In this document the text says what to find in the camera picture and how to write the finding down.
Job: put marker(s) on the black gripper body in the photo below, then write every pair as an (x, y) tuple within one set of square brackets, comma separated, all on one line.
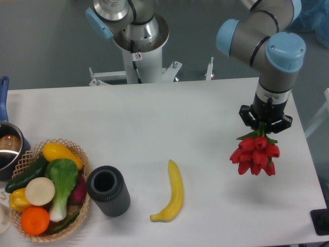
[(269, 105)]

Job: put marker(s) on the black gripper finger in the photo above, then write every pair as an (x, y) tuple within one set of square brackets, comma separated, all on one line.
[(249, 116), (280, 125)]

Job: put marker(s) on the red tulip bouquet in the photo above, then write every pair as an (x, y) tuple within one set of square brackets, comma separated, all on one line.
[(255, 152)]

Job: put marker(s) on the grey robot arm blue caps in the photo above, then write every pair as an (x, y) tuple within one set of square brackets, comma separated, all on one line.
[(261, 42)]

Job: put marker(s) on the dark grey ribbed vase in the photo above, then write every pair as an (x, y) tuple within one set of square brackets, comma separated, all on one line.
[(107, 187)]

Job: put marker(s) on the blue plastic cover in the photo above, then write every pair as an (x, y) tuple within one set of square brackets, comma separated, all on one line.
[(313, 17)]

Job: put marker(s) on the black device at edge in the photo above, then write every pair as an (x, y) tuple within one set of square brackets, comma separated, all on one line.
[(320, 221)]

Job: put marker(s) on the yellow banana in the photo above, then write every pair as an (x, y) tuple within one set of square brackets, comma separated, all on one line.
[(169, 212)]

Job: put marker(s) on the purple red radish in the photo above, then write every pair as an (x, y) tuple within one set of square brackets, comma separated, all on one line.
[(79, 192)]

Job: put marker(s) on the green bok choy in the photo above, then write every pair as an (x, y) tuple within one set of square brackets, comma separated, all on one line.
[(64, 174)]

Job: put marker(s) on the yellow squash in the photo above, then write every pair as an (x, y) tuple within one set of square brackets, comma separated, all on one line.
[(54, 151)]

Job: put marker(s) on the woven wicker basket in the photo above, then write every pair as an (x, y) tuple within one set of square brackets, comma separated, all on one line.
[(28, 159)]

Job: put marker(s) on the green cucumber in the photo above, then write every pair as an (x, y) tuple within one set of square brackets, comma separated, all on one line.
[(36, 170)]

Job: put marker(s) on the green chili pepper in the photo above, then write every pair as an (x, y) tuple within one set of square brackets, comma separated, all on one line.
[(64, 224)]

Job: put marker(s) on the beige round disc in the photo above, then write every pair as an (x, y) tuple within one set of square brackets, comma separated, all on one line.
[(40, 191)]

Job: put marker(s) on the orange fruit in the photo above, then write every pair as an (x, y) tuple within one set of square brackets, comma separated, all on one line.
[(35, 220)]

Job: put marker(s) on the yellow bell pepper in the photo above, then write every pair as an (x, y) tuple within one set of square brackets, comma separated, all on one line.
[(18, 201)]

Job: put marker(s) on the garlic clove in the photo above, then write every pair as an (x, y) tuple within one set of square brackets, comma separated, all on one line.
[(3, 196)]

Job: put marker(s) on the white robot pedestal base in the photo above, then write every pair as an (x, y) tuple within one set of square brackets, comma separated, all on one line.
[(141, 47)]

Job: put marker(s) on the dark pot blue handle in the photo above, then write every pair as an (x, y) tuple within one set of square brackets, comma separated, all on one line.
[(13, 142)]

